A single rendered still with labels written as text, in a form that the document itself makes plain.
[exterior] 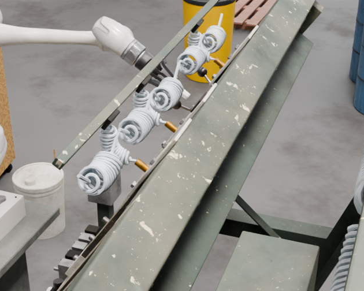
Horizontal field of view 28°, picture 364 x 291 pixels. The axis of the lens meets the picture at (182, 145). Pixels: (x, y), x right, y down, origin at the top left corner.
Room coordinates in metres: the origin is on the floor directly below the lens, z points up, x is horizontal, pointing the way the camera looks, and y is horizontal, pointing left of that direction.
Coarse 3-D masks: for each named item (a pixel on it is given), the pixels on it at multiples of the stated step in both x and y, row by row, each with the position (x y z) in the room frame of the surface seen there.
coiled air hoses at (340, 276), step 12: (360, 168) 1.01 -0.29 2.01; (360, 180) 0.95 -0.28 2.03; (360, 192) 0.87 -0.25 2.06; (360, 204) 0.85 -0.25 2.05; (348, 228) 0.78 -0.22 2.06; (348, 240) 0.76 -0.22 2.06; (348, 252) 0.74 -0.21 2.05; (336, 264) 0.74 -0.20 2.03; (348, 264) 0.72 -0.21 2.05; (336, 276) 0.72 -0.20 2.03; (336, 288) 0.69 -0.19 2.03
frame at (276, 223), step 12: (228, 216) 2.61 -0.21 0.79; (240, 216) 2.61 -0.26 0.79; (264, 216) 2.61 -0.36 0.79; (228, 228) 2.59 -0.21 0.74; (240, 228) 2.57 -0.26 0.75; (252, 228) 2.55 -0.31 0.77; (276, 228) 2.52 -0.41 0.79; (288, 228) 2.52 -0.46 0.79; (300, 228) 2.52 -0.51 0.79; (312, 228) 2.53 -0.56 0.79; (324, 228) 2.53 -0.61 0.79; (300, 240) 2.49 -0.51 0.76; (312, 240) 2.47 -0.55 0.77; (324, 240) 2.45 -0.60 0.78
